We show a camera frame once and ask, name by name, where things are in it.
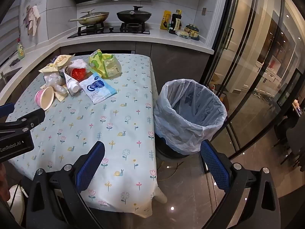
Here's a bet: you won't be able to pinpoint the green dish soap bottle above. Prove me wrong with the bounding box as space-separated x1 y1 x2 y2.
17 38 26 60

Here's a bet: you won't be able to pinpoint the cream toast packet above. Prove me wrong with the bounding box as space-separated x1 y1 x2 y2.
39 54 75 73

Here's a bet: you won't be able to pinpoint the dark soy sauce bottle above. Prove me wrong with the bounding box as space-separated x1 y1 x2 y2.
169 10 183 35

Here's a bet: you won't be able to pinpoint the white paper towel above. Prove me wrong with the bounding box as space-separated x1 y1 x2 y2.
69 59 87 70

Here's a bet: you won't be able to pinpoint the red plastic bag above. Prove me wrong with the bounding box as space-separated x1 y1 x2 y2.
71 67 88 81

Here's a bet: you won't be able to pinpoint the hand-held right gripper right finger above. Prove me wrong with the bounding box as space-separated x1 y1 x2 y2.
200 139 281 229

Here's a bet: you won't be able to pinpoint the black built-in appliance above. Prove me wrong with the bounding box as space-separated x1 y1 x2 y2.
67 48 136 56

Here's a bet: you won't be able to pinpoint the black trash bin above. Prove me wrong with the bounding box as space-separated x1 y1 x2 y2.
155 134 203 159

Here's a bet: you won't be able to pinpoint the white rounded object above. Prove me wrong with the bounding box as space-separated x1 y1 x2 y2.
7 184 25 221

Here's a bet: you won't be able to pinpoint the white milk carton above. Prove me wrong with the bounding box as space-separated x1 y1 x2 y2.
59 68 81 96

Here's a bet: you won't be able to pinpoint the kitchen counter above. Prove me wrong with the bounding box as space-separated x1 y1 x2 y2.
0 20 215 101

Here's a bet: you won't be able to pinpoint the yellow seasoning packet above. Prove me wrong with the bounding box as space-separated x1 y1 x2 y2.
160 10 172 31

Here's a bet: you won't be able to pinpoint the floral tablecloth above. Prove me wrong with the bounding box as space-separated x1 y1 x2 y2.
5 54 159 219

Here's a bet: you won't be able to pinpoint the blue white wipes packet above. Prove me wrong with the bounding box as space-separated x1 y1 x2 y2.
79 73 117 105

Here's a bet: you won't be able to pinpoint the seasoning jar set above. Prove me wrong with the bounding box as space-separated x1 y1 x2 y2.
185 24 200 41

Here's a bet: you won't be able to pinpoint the hanging kitchen cloths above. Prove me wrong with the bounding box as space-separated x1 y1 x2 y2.
23 5 41 37

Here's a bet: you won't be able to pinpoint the dark chair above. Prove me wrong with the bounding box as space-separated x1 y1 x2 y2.
274 107 305 165

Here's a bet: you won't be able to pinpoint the pink paper bowl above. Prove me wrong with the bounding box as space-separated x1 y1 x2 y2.
35 86 55 111

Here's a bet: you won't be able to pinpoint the steel sink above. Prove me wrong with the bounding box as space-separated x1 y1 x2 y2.
0 67 22 89

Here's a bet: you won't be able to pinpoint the black pan with lid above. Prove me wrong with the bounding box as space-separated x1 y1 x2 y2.
116 6 152 23

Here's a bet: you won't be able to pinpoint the beige wok with lid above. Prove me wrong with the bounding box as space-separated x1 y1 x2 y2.
70 9 110 26

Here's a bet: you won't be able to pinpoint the glass sliding door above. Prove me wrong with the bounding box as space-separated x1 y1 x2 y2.
200 0 305 160

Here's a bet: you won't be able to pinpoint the yellow cable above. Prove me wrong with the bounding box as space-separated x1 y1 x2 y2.
156 161 185 182

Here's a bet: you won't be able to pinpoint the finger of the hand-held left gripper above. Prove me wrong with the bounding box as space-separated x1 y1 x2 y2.
0 108 46 134
0 102 17 119

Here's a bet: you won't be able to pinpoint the clear crumpled plastic wrap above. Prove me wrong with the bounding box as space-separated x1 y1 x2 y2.
43 72 68 94

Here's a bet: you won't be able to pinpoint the trash bin with clear liner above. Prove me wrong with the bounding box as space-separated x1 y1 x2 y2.
154 80 228 155

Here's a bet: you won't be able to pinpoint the black gas stove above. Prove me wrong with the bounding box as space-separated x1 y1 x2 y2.
67 22 151 39

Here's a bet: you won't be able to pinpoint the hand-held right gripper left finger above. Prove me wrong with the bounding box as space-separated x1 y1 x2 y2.
26 141 106 229

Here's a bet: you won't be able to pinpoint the yellow green bread bag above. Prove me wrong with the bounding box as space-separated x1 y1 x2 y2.
89 49 122 79

